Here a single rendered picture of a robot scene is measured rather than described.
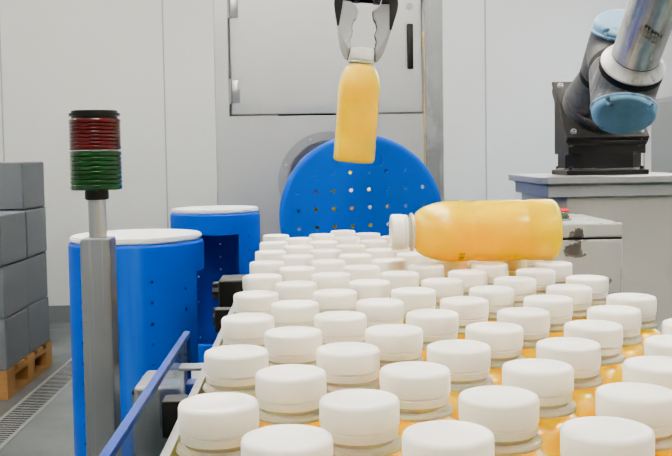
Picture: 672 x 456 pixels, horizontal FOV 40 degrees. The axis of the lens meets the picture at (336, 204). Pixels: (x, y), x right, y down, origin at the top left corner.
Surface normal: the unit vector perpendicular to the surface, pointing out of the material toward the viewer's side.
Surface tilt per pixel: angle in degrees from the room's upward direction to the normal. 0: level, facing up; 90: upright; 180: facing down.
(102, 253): 90
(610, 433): 0
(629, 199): 90
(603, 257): 90
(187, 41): 90
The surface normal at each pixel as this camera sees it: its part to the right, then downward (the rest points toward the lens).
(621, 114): -0.14, 0.83
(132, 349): 0.10, 0.05
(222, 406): -0.02, -1.00
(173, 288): 0.68, 0.03
